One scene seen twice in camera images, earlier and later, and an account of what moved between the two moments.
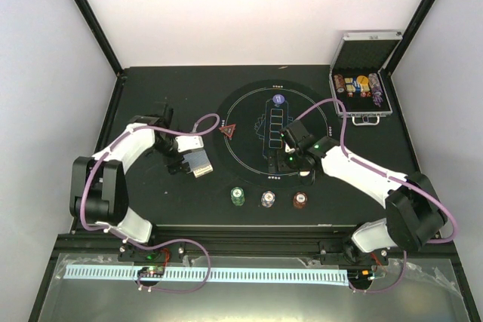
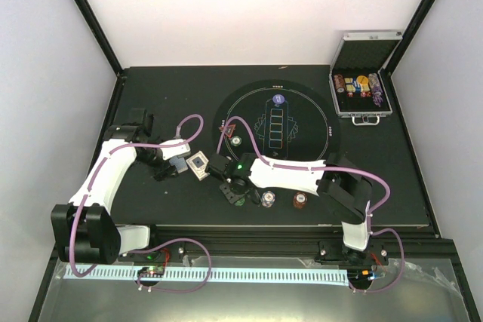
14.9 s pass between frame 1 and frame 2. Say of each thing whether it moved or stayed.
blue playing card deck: moved
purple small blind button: stayed
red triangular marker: stayed
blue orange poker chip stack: stayed
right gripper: moved
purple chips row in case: stayed
